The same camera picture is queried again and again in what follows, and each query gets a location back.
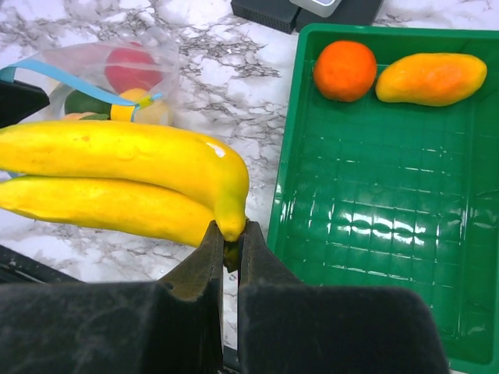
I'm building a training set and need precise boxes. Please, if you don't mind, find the orange fruit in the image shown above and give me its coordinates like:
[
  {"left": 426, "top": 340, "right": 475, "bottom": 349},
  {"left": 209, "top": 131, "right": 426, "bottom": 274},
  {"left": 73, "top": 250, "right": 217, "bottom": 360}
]
[{"left": 313, "top": 41, "right": 377, "bottom": 102}]

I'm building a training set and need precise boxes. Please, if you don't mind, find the yellow banana bunch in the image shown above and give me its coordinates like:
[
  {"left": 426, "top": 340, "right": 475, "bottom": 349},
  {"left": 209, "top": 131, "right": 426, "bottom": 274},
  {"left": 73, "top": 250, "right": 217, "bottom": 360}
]
[{"left": 1, "top": 120, "right": 249, "bottom": 272}]

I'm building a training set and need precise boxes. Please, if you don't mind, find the green plastic tray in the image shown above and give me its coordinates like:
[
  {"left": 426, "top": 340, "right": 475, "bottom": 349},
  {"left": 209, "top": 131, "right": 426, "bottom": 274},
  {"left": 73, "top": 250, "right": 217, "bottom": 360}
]
[{"left": 267, "top": 23, "right": 498, "bottom": 373}]

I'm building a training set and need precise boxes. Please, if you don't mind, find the yellow lemon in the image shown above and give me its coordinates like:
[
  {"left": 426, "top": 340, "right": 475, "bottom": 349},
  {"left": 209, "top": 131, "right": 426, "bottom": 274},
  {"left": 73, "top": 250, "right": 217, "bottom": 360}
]
[{"left": 110, "top": 88, "right": 172, "bottom": 125}]

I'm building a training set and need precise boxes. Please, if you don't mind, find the grey translucent small case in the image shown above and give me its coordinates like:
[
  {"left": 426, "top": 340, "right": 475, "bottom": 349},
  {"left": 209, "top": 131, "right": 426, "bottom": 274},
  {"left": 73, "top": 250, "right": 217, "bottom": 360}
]
[{"left": 290, "top": 0, "right": 342, "bottom": 18}]

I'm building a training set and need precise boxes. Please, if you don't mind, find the red apple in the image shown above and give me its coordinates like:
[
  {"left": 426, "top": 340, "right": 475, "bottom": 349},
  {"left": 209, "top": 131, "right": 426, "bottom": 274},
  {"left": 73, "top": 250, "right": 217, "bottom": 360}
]
[{"left": 104, "top": 41, "right": 164, "bottom": 94}]

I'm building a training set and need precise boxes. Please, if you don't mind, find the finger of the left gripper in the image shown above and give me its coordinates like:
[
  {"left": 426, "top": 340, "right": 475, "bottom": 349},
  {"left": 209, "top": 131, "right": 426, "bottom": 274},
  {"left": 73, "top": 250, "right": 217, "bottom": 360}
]
[{"left": 0, "top": 80, "right": 50, "bottom": 128}]

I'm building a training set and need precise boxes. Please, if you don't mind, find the clear zip top bag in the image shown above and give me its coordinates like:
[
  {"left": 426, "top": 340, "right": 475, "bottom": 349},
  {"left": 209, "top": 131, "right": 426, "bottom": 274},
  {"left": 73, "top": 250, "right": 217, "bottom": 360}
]
[{"left": 1, "top": 30, "right": 179, "bottom": 127}]

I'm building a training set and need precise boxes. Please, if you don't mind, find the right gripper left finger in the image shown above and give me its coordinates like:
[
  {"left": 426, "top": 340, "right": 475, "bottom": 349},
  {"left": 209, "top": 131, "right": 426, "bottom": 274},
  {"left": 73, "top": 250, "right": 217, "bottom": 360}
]
[{"left": 1, "top": 224, "right": 224, "bottom": 373}]

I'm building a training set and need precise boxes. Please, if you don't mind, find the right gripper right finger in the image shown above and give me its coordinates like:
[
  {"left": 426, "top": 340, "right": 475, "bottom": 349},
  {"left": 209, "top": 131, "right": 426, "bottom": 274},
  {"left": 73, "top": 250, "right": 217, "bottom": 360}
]
[{"left": 238, "top": 221, "right": 449, "bottom": 373}]

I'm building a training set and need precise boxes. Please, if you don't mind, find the yellow peach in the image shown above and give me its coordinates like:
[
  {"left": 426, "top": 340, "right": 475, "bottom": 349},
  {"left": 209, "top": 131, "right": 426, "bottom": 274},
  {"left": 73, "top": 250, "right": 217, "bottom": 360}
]
[{"left": 61, "top": 112, "right": 109, "bottom": 121}]

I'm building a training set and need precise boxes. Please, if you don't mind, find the orange yellow mango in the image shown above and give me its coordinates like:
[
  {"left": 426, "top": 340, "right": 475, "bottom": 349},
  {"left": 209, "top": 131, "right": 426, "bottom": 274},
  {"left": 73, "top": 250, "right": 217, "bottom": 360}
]
[{"left": 375, "top": 53, "right": 487, "bottom": 107}]

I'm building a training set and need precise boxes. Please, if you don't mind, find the black flat box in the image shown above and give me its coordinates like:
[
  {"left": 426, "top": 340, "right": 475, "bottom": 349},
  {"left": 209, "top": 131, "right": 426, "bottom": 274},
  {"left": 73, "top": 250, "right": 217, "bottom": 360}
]
[{"left": 231, "top": 0, "right": 384, "bottom": 34}]

